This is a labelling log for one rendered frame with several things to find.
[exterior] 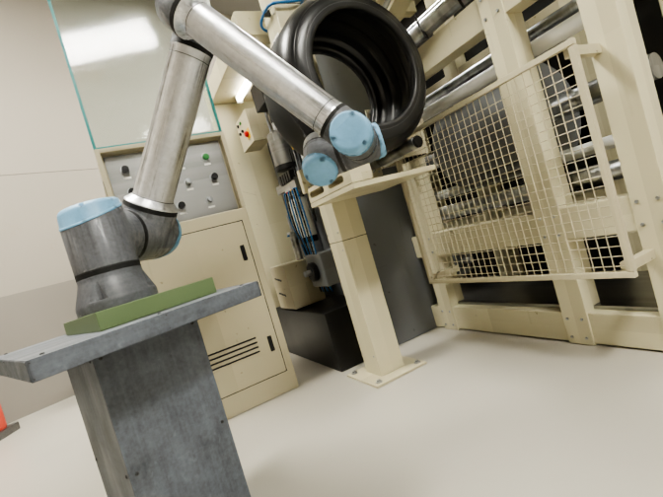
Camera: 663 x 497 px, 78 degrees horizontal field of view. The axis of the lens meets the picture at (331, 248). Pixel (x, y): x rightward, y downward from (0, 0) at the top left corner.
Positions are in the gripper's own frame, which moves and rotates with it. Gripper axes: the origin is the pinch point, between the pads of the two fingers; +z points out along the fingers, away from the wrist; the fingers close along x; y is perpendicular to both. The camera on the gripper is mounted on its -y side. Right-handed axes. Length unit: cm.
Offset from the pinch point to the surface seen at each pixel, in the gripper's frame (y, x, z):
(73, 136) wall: -75, -226, 221
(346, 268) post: 59, -39, 3
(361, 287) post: 67, -38, -3
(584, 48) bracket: 40, 71, -4
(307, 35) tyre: -15.5, 12.1, 17.6
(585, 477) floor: 73, 11, -94
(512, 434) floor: 80, -3, -76
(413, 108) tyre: 28.6, 22.7, 18.0
